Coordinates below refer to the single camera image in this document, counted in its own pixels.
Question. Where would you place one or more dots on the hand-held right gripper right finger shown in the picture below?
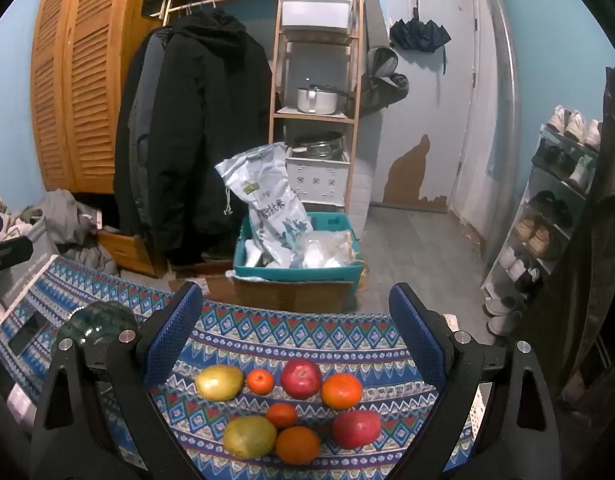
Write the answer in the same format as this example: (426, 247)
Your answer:
(420, 335)

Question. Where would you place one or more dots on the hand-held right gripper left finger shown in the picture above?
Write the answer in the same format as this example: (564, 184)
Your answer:
(172, 335)

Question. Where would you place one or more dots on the dark glass bowl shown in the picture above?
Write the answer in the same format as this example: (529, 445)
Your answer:
(102, 322)

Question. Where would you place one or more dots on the large orange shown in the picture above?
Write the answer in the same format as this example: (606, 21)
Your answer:
(342, 391)
(297, 445)

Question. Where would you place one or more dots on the small tangerine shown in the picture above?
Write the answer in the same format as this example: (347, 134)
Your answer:
(281, 416)
(260, 381)

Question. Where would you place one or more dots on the red apple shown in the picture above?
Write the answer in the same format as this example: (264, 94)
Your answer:
(301, 379)
(356, 429)

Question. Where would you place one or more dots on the grey fabric laundry bin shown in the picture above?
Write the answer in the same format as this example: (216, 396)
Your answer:
(17, 280)

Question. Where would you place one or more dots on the small cardboard box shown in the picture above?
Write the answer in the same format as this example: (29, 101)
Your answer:
(212, 287)

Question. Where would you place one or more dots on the pile of grey clothes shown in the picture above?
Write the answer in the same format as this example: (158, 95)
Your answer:
(62, 220)

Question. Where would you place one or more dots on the wooden drawer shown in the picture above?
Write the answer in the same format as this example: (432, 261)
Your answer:
(132, 252)

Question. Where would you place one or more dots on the blue patterned tablecloth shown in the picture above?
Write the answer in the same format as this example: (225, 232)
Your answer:
(287, 330)

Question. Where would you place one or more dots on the large cardboard box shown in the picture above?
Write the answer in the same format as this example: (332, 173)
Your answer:
(292, 296)

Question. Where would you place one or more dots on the clear plastic bags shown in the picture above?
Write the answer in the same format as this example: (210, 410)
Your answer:
(322, 252)

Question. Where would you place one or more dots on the teal plastic crate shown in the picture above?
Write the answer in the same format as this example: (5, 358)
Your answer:
(287, 276)

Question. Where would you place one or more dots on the white printed rice bag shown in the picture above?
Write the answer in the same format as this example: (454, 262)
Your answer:
(267, 200)

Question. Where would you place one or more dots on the wooden louvered wardrobe door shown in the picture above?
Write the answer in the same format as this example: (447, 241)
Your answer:
(87, 85)

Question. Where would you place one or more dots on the white perforated basket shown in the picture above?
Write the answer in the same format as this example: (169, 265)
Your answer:
(315, 180)

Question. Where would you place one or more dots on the grey jacket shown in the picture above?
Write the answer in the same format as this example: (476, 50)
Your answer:
(142, 110)

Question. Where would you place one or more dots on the grey shoe rack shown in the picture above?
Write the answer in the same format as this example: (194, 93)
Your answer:
(542, 180)

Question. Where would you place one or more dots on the black hooded coat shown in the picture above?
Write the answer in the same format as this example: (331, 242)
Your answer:
(207, 135)

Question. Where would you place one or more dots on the round metal steamer pan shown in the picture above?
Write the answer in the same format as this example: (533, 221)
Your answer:
(320, 145)

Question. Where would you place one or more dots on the white door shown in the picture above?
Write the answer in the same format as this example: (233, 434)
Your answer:
(432, 110)

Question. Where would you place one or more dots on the wooden shelf rack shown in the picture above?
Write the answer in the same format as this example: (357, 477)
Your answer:
(312, 116)

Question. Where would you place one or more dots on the metal pot with lid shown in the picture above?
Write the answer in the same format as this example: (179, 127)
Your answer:
(316, 100)

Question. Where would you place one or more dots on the dark hanging bag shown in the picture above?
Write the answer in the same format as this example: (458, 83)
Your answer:
(385, 80)

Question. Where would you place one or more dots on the shoe rack with shoes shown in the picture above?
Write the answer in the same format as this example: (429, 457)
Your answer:
(575, 125)

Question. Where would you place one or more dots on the grey metal pipe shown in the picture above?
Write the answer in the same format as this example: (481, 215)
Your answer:
(502, 85)

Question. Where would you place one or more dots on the dark blue umbrella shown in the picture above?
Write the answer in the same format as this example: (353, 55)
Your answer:
(420, 35)

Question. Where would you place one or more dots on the white plastic storage bin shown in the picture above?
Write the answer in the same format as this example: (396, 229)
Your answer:
(315, 12)

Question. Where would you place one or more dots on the wooden clothes rail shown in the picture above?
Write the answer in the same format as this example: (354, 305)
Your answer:
(222, 0)

